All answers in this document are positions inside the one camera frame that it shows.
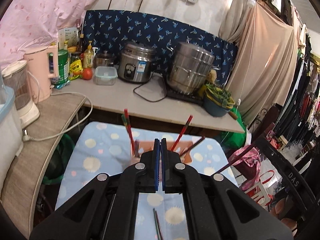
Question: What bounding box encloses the small dark pot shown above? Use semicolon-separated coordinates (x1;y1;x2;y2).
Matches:
94;50;116;68

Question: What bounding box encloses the yellow snack packet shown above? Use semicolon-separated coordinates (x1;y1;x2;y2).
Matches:
69;60;83;81

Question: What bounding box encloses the dark red chopstick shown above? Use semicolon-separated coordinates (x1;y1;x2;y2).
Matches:
154;210;164;240
134;140;139;158
214;143;255;174

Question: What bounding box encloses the red tomato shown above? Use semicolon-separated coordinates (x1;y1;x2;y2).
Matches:
81;68;93;80

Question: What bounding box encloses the black power cable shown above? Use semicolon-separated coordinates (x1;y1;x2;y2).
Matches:
132;71;168;103

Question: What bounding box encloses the pink perforated utensil basket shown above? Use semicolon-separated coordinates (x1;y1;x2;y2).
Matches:
130;139;193;170

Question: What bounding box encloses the pink floral bag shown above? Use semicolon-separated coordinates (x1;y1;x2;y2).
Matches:
228;145;261;191

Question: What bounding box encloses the green chopstick gold band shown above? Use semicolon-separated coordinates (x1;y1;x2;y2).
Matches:
153;208;163;240

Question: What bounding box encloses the maroon chopstick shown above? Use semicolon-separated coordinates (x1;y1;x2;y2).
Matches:
180;136;206;157

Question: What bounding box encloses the white power cord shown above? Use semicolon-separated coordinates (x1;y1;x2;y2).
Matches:
22;90;94;143

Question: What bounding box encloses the green plastic bag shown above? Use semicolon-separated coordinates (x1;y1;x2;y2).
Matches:
216;107;247;150

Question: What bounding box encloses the steel steamer pot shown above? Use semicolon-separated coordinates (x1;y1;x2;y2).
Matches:
167;42;220;95

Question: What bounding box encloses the steel rice cooker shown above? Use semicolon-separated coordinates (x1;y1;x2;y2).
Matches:
118;42;156;83

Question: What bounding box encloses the bright red chopstick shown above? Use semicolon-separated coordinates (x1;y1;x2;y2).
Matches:
124;109;136;156
170;115;193;151

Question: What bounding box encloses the green canister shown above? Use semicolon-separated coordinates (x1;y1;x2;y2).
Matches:
51;49;69;86

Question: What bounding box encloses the navy patterned cloth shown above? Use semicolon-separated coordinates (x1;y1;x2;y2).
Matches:
82;10;238;85

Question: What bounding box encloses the white blender appliance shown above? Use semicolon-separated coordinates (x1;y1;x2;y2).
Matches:
2;60;40;129

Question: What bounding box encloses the pink floral sheet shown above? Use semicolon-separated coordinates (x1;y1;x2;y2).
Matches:
1;0;95;68

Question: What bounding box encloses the blue bowl with vegetables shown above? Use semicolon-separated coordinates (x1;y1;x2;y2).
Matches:
203;83;235;117

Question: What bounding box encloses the white carton box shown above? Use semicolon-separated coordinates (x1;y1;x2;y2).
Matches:
58;27;79;50

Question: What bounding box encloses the blue patterned tablecloth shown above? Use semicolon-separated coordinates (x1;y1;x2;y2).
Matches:
55;122;228;239

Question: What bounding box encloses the clear food container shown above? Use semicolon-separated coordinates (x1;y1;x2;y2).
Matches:
93;66;118;86

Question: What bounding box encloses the white storage bin blue lid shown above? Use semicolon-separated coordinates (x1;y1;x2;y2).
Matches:
0;77;23;190

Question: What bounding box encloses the beige hanging curtain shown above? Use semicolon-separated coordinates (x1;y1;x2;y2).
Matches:
219;0;298;125

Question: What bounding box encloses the pink electric kettle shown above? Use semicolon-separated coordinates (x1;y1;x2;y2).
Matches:
24;45;59;103

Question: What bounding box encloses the yellow oil bottle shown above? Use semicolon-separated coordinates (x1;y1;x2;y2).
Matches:
83;41;94;68

